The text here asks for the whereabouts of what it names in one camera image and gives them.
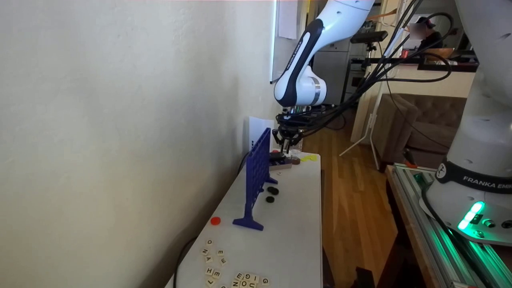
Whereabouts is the cardboard box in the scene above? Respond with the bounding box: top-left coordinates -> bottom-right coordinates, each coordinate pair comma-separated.
379,92 -> 470,169

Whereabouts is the white wall paper sheet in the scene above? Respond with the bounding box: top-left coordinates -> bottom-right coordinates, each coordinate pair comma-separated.
275,0 -> 299,41

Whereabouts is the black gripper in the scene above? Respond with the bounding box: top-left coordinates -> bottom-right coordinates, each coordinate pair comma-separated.
275,108 -> 317,154

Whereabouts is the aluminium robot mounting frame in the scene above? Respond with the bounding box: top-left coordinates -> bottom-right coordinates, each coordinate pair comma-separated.
384,161 -> 512,288

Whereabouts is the blue connect four grid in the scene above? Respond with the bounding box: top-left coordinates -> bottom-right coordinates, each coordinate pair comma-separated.
230,126 -> 280,231

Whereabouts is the black object on floor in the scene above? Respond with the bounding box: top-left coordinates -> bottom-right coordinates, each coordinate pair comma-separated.
352,263 -> 376,288

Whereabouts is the white desk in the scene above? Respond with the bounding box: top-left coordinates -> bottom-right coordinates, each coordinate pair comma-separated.
366,62 -> 478,100

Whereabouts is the white tripod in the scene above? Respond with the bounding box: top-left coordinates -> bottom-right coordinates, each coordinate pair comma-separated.
338,78 -> 387,172

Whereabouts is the white shelf table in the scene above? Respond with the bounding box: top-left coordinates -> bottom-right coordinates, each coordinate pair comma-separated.
163,150 -> 326,288

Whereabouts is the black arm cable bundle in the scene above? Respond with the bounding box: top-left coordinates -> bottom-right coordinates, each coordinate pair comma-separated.
294,0 -> 466,134

